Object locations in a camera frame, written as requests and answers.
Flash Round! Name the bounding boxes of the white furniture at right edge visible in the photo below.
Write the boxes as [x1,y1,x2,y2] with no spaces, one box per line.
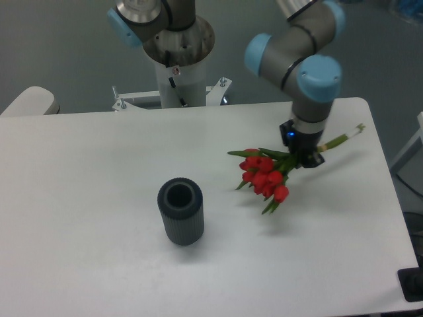
[389,112,422,198]

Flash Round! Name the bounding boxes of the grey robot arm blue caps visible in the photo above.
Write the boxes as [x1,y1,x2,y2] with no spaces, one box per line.
[107,1,345,168]

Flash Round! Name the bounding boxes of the white metal base frame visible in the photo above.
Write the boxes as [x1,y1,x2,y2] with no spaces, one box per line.
[112,77,233,112]

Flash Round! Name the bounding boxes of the black table cable grommet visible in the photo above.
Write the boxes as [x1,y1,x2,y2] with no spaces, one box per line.
[397,267,422,302]

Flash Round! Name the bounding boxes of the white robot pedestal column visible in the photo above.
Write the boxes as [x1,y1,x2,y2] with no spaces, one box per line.
[141,16,216,108]

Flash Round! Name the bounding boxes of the beige chair armrest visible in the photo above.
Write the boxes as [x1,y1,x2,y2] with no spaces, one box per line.
[1,86,60,118]

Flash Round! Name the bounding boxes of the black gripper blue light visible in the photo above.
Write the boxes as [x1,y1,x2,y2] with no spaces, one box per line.
[279,119,325,168]

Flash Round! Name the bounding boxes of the red tulip bouquet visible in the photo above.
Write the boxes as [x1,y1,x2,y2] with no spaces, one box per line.
[227,123,365,215]

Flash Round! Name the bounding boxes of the black cable on pedestal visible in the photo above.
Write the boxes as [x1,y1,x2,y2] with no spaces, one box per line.
[164,49,188,108]

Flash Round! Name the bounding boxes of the dark grey ribbed vase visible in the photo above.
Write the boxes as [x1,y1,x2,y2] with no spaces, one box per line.
[157,177,204,246]

